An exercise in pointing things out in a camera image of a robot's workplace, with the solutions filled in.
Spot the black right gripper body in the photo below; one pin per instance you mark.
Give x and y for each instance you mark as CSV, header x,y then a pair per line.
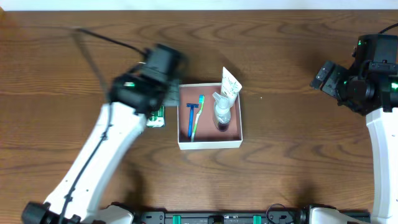
x,y
325,79

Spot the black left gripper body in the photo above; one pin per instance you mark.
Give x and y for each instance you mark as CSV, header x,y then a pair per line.
x,y
171,96

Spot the blue disposable razor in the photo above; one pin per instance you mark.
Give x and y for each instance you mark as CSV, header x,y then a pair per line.
x,y
192,106

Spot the green Dettol soap bar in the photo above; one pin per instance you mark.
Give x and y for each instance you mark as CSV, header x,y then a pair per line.
x,y
157,118

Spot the green white toothbrush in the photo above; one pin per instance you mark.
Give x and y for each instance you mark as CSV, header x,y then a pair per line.
x,y
201,102

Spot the clear spray bottle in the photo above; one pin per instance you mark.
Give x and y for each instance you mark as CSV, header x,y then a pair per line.
x,y
222,113

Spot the white cream tube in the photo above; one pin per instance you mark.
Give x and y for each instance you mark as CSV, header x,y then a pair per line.
x,y
230,87

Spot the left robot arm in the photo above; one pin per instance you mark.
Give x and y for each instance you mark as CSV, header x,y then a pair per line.
x,y
133,97

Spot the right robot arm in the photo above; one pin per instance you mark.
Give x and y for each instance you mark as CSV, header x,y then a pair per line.
x,y
369,88

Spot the white box with brown interior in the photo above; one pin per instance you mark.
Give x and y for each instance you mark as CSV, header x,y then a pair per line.
x,y
207,135

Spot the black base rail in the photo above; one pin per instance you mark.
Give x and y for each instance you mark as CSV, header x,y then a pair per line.
x,y
273,216

